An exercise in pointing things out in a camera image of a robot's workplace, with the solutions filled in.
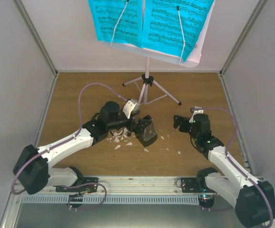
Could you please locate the black metronome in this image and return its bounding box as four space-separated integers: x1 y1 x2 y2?
135 115 158 147

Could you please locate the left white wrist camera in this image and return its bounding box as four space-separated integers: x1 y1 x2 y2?
122 99 140 119

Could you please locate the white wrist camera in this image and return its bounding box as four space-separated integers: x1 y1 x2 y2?
122 99 140 119
189 106 204 124

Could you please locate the cyan sheet music page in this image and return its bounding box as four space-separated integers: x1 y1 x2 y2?
141 0 215 64
88 0 143 48

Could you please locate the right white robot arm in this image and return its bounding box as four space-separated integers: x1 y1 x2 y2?
174 110 275 228

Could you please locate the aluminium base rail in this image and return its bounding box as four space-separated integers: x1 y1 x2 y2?
13 176 221 207

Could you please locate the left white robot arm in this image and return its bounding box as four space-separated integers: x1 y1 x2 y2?
13 99 140 195

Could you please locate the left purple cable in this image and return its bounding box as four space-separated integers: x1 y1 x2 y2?
10 83 128 196

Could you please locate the clear plastic metronome cover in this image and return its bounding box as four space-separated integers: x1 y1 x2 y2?
143 121 157 142

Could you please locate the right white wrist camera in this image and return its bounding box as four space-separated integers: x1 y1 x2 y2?
189 106 204 124

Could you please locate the white music stand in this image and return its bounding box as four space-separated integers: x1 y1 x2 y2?
103 0 213 104

